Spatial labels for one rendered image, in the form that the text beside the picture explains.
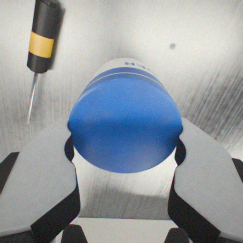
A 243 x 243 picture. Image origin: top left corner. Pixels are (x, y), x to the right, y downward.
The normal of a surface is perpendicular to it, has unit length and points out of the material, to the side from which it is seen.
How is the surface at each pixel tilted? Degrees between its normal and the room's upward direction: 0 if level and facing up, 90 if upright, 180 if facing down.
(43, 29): 15
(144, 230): 90
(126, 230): 90
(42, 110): 0
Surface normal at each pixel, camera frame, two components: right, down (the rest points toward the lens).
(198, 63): -0.02, 0.50
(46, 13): 0.22, 0.57
